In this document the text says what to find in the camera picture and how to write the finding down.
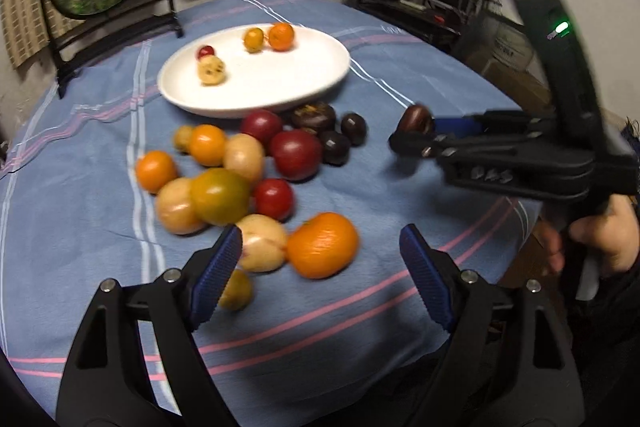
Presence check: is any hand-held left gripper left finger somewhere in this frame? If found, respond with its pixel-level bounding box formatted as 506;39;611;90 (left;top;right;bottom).
56;223;244;427

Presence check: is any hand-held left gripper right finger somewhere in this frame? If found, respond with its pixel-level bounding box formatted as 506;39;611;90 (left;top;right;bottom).
399;223;586;427

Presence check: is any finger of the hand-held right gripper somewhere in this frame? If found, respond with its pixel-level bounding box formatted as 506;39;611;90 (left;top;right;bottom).
433;109;571;142
389;131;597;198

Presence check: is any dark brown oblong fruit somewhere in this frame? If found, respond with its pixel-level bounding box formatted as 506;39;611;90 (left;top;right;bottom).
398;104;435;136

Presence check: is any tan round fruit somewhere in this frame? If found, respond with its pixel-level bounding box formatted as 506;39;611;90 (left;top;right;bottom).
222;133;266;185
234;214;290;274
155;177;208;236

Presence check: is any small dark purple fruit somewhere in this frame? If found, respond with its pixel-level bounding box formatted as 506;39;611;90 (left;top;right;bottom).
319;130;352;166
340;112;368;146

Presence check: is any green and orange citrus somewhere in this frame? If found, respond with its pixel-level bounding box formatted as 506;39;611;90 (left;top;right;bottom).
190;168;251;227

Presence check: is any small red plum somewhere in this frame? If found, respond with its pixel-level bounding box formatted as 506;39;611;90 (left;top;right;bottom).
252;178;295;223

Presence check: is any dark purple mangosteen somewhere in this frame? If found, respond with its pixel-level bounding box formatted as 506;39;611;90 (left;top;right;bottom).
291;101;337;135

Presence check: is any large orange tangerine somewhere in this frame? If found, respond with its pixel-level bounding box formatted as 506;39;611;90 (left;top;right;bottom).
286;212;361;280

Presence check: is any dark red plum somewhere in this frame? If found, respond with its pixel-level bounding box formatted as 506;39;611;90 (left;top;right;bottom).
240;109;285;148
270;129;323;182

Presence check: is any small orange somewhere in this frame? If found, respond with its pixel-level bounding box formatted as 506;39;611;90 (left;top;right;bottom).
188;124;228;168
135;150;179;194
267;22;296;52

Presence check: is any white oval plate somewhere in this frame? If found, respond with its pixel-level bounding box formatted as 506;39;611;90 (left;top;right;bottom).
157;25;351;119

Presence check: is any person's right hand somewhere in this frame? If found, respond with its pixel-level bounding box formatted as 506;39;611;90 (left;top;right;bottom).
539;196;640;276

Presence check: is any cardboard box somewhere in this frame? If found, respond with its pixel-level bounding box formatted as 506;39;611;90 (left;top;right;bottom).
467;14;553;112

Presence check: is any blue striped tablecloth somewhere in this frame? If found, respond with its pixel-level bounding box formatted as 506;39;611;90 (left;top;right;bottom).
0;0;546;427

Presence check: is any small yellow-orange kumquat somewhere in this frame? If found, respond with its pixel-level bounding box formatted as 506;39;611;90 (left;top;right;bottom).
242;27;265;54

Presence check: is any yellow spotted fruit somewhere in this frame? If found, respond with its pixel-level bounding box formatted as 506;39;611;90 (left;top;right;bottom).
196;56;227;86

